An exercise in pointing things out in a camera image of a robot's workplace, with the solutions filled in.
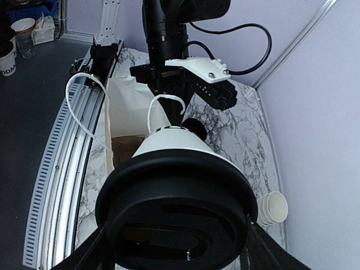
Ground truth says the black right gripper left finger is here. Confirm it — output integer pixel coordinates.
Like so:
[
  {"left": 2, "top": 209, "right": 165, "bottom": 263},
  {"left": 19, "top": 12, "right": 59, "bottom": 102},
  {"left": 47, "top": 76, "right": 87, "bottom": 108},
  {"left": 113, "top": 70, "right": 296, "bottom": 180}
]
[{"left": 52, "top": 222, "right": 114, "bottom": 270}]

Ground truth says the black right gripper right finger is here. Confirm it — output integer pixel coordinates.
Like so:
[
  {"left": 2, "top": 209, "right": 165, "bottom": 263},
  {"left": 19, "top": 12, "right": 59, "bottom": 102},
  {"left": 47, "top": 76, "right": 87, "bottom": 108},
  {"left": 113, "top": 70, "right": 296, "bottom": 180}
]
[{"left": 240, "top": 218, "right": 310, "bottom": 270}]

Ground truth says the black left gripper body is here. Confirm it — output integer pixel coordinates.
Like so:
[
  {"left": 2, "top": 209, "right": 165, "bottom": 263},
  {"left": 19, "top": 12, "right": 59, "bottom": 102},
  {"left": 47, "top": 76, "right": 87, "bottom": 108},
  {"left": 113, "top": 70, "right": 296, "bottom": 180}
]
[{"left": 130, "top": 1, "right": 232, "bottom": 125}]

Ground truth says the black coffee cup lid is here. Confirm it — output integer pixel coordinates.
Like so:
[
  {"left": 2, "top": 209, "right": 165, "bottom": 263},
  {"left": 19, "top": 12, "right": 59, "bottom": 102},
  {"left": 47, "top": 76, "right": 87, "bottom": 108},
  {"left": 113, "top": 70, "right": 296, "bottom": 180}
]
[{"left": 96, "top": 150, "right": 258, "bottom": 269}]

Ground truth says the brown paper takeout bag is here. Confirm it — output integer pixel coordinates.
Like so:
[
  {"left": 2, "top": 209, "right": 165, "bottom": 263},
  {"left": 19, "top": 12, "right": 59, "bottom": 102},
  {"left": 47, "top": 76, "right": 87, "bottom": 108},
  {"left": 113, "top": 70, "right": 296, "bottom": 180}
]
[{"left": 65, "top": 72, "right": 187, "bottom": 172}]

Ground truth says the white paper coffee cup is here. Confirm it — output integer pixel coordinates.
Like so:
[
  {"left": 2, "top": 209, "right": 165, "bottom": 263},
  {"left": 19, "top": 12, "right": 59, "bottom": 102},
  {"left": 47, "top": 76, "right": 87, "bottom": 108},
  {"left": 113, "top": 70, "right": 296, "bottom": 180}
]
[{"left": 132, "top": 126, "right": 240, "bottom": 170}]

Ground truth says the brown cardboard cup carrier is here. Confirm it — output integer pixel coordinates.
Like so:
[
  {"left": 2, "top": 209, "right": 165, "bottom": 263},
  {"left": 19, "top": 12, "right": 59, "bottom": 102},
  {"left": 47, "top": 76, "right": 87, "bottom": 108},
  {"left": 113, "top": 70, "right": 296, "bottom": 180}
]
[{"left": 112, "top": 136, "right": 145, "bottom": 169}]

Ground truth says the stack of white paper cups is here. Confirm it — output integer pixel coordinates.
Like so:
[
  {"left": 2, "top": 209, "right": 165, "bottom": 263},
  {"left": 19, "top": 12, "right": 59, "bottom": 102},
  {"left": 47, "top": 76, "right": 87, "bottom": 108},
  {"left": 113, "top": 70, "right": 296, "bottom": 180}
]
[{"left": 257, "top": 191, "right": 289, "bottom": 226}]

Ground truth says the stack of black cup lids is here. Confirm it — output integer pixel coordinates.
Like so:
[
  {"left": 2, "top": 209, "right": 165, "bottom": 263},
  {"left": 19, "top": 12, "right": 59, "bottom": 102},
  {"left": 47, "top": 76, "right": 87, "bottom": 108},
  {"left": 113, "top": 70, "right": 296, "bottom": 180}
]
[{"left": 181, "top": 118, "right": 208, "bottom": 141}]

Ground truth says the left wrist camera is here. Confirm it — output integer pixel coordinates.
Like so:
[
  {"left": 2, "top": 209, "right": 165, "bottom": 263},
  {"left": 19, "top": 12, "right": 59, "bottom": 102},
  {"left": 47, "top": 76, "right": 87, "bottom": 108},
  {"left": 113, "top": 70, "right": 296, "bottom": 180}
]
[{"left": 165, "top": 57, "right": 237, "bottom": 111}]

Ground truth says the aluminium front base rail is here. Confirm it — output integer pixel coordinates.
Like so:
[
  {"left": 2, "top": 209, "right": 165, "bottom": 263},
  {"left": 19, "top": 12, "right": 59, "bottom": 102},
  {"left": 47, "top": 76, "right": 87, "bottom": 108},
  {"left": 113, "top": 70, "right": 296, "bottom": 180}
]
[{"left": 22, "top": 39, "right": 126, "bottom": 269}]

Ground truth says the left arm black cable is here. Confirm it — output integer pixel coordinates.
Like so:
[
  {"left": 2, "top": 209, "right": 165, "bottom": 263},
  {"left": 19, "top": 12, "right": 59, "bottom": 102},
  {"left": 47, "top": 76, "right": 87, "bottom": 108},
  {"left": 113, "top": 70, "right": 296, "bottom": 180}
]
[{"left": 182, "top": 22, "right": 273, "bottom": 77}]

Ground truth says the left aluminium frame post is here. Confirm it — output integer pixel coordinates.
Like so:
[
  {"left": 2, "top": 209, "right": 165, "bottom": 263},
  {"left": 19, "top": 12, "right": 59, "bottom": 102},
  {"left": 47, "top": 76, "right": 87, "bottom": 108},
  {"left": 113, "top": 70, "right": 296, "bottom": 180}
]
[{"left": 253, "top": 0, "right": 338, "bottom": 89}]

